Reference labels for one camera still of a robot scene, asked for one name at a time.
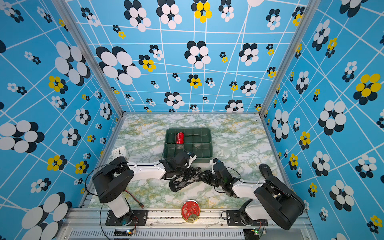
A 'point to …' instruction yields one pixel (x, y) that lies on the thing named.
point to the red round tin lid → (190, 210)
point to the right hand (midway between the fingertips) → (200, 176)
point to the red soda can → (180, 138)
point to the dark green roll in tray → (171, 138)
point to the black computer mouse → (265, 170)
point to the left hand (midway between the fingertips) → (197, 174)
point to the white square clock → (119, 152)
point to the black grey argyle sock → (177, 183)
